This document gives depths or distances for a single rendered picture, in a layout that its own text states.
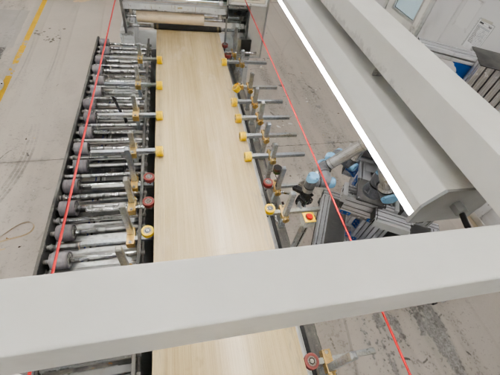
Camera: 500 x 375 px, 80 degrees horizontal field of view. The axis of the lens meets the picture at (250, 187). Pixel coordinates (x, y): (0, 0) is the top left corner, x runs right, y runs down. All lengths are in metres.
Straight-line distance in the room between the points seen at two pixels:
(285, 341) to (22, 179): 3.13
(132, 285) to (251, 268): 0.08
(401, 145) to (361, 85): 0.17
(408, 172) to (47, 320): 0.48
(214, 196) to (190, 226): 0.31
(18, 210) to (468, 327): 4.40
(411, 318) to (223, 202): 2.07
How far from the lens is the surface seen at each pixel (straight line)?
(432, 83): 0.54
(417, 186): 0.52
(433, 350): 3.36
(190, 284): 0.22
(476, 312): 3.79
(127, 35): 4.39
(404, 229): 2.48
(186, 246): 2.01
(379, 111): 0.61
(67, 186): 2.54
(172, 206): 2.18
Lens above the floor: 2.67
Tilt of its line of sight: 50 degrees down
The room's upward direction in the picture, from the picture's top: 12 degrees clockwise
